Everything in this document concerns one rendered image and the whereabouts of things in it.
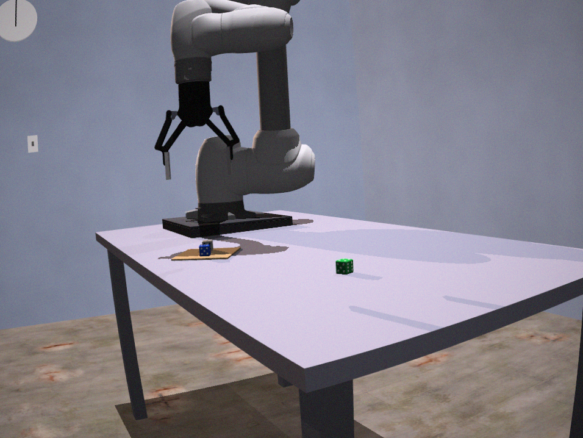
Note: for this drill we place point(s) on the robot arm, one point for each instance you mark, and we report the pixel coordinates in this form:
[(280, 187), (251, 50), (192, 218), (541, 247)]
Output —
[(277, 161)]

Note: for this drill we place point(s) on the green die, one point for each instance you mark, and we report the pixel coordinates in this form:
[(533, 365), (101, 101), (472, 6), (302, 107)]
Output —
[(344, 266)]

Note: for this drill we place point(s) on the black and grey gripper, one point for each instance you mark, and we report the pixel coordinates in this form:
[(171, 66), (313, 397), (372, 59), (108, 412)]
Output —
[(194, 110)]

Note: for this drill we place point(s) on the tan flat mat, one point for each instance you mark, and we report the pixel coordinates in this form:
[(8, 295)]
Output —
[(216, 253)]

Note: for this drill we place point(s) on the blue die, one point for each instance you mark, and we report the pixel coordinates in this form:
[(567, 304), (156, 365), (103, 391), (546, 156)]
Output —
[(204, 250)]

